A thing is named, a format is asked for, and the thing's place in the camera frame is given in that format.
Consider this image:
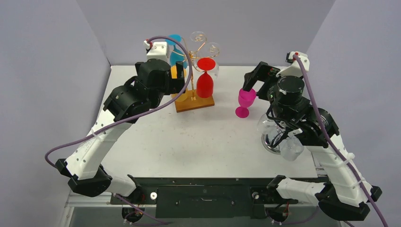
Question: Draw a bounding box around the clear glass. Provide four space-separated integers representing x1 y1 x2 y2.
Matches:
190 31 207 43
257 113 277 134
280 136 305 161
202 43 220 79

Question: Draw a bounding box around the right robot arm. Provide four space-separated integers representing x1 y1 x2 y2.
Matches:
239 62 382 222

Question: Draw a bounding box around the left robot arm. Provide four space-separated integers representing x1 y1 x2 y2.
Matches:
55 59 185 203

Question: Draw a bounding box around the yellow plastic wine glass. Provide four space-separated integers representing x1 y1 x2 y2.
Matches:
170 65 188 102

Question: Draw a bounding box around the red plastic wine glass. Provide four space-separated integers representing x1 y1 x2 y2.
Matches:
196 58 216 98

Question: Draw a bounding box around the blue plastic wine glass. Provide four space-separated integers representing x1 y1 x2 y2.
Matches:
166 40 188 69

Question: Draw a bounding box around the pink plastic wine glass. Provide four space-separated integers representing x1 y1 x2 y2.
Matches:
235 88 256 118

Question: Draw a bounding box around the clear glass on gold rack back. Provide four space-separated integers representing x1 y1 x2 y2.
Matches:
190 31 207 43

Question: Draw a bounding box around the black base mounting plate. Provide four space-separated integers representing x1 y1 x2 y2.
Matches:
130 177 299 219

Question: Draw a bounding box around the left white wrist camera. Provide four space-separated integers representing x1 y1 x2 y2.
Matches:
143 40 170 62

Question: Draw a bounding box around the gold wire glass rack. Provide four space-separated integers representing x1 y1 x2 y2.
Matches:
175 40 215 113

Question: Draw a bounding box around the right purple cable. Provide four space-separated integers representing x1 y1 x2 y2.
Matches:
293 53 389 227

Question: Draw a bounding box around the purple cable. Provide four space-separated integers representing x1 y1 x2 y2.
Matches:
293 53 389 227
44 35 193 168

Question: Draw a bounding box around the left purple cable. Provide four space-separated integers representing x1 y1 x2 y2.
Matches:
44 35 193 168

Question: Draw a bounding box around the chrome wire glass rack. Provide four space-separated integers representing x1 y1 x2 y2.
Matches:
262 111 296 154

